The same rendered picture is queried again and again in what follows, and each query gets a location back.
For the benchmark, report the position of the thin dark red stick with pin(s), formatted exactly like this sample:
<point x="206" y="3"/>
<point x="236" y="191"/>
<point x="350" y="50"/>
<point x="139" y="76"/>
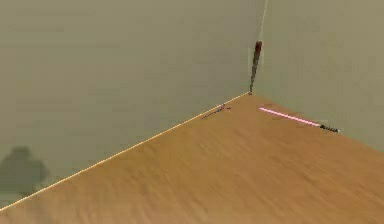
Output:
<point x="216" y="111"/>

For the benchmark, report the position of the dark red baseball bat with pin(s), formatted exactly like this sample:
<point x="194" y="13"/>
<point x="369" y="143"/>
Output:
<point x="256" y="63"/>

